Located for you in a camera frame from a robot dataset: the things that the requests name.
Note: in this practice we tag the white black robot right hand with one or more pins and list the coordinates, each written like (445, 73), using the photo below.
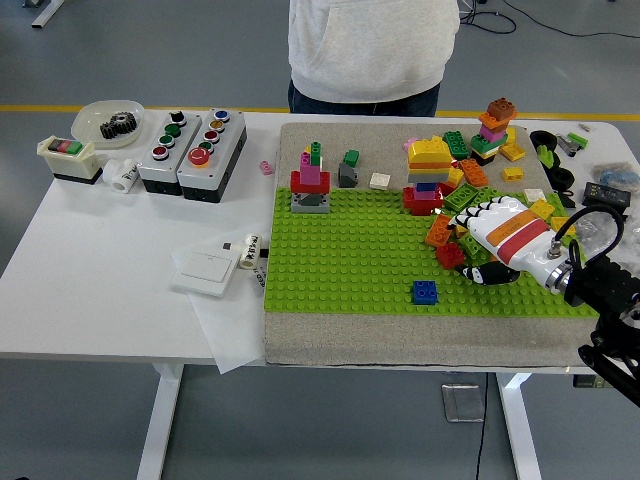
(515, 235)

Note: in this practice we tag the red square brick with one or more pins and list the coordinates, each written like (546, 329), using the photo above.
(448, 255)

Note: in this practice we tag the blue square brick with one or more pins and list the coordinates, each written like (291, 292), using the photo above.
(426, 292)

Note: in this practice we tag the green studded baseplate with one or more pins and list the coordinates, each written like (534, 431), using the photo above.
(340, 260)

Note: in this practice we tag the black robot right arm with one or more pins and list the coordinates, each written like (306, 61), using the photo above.
(605, 285)

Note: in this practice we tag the black toy tyre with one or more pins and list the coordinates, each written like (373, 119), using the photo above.
(534, 137)
(554, 176)

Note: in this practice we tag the green toy plant piece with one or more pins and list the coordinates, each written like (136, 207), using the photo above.
(548, 157)

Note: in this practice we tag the grey toy piece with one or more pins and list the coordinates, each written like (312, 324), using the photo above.
(566, 145)

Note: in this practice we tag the yellow square brick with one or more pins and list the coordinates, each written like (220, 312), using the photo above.
(456, 177)
(542, 206)

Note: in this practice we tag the lime green long brick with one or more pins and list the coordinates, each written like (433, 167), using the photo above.
(482, 196)
(472, 245)

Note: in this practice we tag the white square tile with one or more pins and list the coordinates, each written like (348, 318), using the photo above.
(380, 181)
(534, 195)

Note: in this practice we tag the yellow flat brick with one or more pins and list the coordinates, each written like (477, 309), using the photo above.
(561, 224)
(514, 151)

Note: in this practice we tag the small yellow brick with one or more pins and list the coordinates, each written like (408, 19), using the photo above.
(513, 174)
(459, 230)

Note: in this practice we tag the small black part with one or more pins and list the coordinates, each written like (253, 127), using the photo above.
(567, 198)

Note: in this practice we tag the orange long brick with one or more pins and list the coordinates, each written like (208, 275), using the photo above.
(437, 231)
(473, 173)

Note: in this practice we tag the clear plastic bags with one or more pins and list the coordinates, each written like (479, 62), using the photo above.
(600, 225)

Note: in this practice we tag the black digital meter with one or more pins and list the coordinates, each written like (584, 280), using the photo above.
(605, 196)

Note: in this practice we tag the brick tower with brown top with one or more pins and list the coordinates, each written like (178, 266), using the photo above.
(495, 130)

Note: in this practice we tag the dark green long brick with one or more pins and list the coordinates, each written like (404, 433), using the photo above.
(456, 145)

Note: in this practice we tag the brick tower with yellow top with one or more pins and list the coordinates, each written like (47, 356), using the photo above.
(425, 165)

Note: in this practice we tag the small lime green brick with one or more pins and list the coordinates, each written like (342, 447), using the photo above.
(578, 140)

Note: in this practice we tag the plastic bag with blue parts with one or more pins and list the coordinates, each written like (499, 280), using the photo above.
(615, 175)

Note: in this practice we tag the table height control panel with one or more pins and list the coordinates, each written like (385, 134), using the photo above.
(585, 381)

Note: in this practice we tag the metal floor socket plate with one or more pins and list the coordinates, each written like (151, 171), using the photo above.
(462, 402)

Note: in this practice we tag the grey slope brick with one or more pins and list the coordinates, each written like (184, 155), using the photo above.
(347, 176)

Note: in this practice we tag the white table leg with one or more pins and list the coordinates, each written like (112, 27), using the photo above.
(160, 425)
(520, 430)

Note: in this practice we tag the brick tower with magenta middle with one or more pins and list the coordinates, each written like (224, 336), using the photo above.
(310, 180)

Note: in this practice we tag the person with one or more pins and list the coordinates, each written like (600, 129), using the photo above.
(372, 50)

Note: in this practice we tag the small pink brick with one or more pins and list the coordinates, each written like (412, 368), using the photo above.
(266, 168)

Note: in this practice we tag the white printed label strip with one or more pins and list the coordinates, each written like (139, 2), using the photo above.
(257, 281)

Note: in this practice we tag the small white pipe fitting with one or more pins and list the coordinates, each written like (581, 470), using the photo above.
(249, 251)

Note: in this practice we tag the translucent paper sheet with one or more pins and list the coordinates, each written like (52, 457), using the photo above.
(225, 330)

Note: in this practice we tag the grey emergency-stop control box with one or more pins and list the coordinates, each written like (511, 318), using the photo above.
(210, 175)

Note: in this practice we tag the grey four-button control box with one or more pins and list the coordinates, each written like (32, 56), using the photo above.
(160, 172)

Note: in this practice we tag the white pipe tee fitting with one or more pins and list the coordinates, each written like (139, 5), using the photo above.
(120, 176)

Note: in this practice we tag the black metal gear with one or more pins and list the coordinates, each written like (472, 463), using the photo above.
(119, 126)

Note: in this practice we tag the white plastic bowl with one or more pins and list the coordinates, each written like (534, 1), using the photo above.
(90, 122)

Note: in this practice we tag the white wall switch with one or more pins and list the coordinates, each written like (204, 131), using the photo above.
(202, 270)

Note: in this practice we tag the beige red-green switch box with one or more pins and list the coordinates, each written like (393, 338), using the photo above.
(70, 162)

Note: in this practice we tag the grey metal frame foot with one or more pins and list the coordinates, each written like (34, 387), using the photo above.
(47, 14)

